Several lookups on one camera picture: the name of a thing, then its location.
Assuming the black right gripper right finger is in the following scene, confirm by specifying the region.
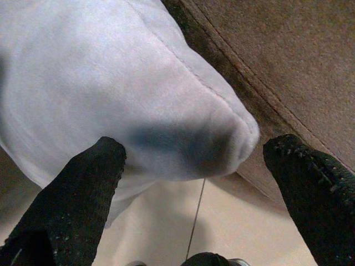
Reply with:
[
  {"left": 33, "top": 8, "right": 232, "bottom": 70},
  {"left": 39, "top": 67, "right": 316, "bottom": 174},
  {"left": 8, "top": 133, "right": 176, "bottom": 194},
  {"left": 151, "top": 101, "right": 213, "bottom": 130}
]
[{"left": 262, "top": 134, "right": 355, "bottom": 266}]

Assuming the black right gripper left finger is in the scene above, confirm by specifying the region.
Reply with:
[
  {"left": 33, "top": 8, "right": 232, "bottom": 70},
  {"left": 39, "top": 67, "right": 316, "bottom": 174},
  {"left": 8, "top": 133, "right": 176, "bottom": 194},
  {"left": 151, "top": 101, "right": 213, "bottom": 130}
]
[{"left": 0, "top": 136, "right": 128, "bottom": 266}]

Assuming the light grey pillow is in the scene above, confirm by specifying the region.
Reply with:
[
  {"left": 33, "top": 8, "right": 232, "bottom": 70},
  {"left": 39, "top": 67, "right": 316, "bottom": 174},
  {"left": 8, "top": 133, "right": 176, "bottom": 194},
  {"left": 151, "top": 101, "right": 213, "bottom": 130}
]
[{"left": 0, "top": 0, "right": 261, "bottom": 231}]

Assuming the brown round sofa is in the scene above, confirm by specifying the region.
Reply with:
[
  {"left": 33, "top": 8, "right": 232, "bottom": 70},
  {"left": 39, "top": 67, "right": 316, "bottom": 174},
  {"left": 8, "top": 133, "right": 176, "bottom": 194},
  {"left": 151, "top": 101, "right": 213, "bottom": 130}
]
[{"left": 162, "top": 0, "right": 355, "bottom": 211}]

